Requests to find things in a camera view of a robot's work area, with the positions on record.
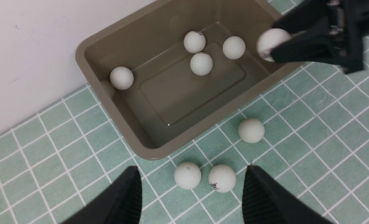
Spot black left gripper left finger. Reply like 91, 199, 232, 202
63, 166, 142, 224

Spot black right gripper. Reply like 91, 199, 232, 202
270, 0, 369, 75

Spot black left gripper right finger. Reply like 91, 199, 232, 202
242, 165, 331, 224

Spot white ping-pong ball with logo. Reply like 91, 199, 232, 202
208, 164, 236, 193

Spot green checkered tablecloth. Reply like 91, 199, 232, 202
0, 37, 369, 224

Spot olive plastic bin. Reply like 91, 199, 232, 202
75, 0, 300, 160

